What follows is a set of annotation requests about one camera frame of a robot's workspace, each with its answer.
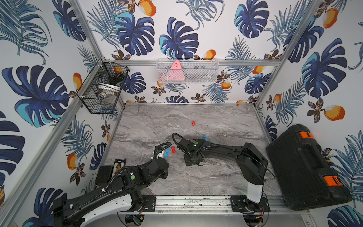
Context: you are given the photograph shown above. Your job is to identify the clear wall shelf basket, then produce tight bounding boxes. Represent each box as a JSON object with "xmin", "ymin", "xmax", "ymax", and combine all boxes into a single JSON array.
[{"xmin": 156, "ymin": 59, "xmax": 219, "ymax": 84}]

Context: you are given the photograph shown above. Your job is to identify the white items in wire basket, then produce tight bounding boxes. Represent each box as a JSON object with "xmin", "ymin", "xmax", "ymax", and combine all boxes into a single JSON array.
[{"xmin": 96, "ymin": 83, "xmax": 121, "ymax": 106}]

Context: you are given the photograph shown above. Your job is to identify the black wire basket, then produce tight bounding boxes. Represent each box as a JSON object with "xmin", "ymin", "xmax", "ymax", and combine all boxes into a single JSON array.
[{"xmin": 77, "ymin": 58, "xmax": 130, "ymax": 114}]

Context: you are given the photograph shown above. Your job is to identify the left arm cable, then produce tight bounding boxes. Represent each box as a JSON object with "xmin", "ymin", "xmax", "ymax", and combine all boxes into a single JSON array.
[{"xmin": 152, "ymin": 142, "xmax": 173, "ymax": 159}]

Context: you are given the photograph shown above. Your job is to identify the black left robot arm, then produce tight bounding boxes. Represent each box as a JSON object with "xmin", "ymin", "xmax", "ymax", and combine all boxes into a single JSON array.
[{"xmin": 53, "ymin": 158, "xmax": 169, "ymax": 227}]

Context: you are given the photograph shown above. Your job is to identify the pink triangular object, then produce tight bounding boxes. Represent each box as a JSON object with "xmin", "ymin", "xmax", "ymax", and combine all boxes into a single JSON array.
[{"xmin": 166, "ymin": 60, "xmax": 185, "ymax": 82}]

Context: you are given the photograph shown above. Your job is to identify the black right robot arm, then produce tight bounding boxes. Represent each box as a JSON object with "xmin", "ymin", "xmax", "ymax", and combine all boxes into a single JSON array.
[{"xmin": 177, "ymin": 138, "xmax": 268, "ymax": 214}]

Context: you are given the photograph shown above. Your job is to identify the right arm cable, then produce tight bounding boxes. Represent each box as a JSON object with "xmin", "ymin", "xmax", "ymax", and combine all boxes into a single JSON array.
[{"xmin": 172, "ymin": 132, "xmax": 185, "ymax": 151}]

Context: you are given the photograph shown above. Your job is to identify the black plastic tool case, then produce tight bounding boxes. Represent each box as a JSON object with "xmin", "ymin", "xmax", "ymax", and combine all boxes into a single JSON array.
[{"xmin": 267, "ymin": 124, "xmax": 352, "ymax": 211}]

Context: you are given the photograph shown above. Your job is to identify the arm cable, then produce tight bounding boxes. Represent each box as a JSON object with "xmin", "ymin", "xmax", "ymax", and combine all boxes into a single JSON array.
[
  {"xmin": 172, "ymin": 132, "xmax": 185, "ymax": 151},
  {"xmin": 152, "ymin": 142, "xmax": 173, "ymax": 159}
]

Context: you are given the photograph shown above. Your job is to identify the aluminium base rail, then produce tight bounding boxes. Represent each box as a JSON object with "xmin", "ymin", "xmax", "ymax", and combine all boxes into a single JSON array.
[{"xmin": 134, "ymin": 195, "xmax": 310, "ymax": 216}]

